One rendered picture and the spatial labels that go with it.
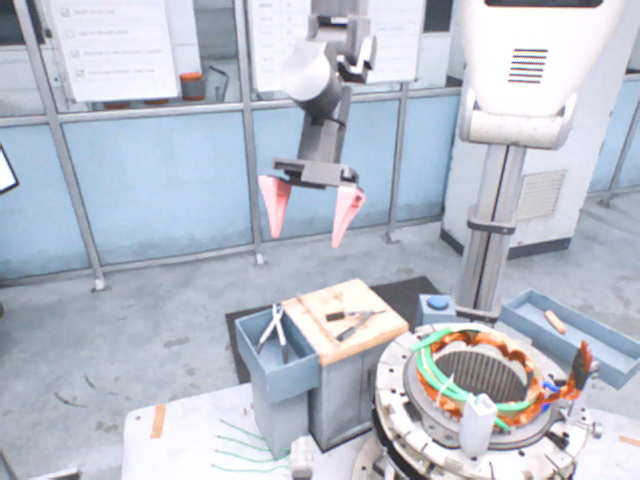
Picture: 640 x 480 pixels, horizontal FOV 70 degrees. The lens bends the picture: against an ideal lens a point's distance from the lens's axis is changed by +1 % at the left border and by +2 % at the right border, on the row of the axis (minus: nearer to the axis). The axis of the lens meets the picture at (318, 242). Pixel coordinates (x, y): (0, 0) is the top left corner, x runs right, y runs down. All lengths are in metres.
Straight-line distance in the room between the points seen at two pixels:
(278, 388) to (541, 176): 2.57
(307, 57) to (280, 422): 0.71
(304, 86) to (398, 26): 2.45
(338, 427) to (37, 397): 1.78
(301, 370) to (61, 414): 1.70
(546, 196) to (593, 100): 0.61
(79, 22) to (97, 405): 1.79
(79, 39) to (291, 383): 2.14
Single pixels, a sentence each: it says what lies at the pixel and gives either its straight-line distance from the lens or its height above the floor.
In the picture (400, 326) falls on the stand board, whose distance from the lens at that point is 0.95.
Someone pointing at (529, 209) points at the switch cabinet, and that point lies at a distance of 3.27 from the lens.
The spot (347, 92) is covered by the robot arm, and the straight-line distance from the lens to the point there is 0.60.
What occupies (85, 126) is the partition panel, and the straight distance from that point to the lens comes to 2.80.
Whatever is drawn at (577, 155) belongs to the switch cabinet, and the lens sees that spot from 3.34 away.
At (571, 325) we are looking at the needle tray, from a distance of 1.14.
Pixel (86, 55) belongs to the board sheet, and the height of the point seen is 1.35.
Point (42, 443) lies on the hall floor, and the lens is 2.38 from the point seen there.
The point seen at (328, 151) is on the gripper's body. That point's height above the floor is 1.49.
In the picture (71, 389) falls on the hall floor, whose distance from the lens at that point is 2.55.
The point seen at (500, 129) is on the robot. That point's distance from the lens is 1.05.
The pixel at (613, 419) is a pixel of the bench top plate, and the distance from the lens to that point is 1.34.
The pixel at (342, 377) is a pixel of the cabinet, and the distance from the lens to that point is 0.96.
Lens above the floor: 1.67
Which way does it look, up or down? 30 degrees down
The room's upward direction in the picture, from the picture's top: straight up
